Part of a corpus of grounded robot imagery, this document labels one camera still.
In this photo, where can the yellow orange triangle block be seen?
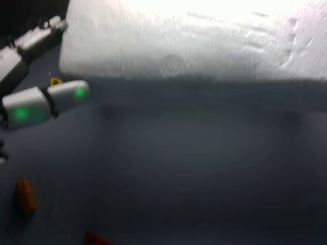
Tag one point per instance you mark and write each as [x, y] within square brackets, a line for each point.
[58, 81]

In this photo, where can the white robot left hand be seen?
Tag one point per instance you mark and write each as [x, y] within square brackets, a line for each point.
[28, 107]

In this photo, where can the white styrofoam lid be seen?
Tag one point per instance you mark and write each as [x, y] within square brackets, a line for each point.
[178, 33]

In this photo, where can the orange toy carrot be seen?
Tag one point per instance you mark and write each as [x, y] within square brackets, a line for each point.
[25, 199]

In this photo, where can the grey table cloth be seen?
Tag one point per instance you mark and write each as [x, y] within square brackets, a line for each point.
[178, 166]

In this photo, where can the red triangle block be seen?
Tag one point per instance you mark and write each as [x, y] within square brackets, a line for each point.
[93, 240]

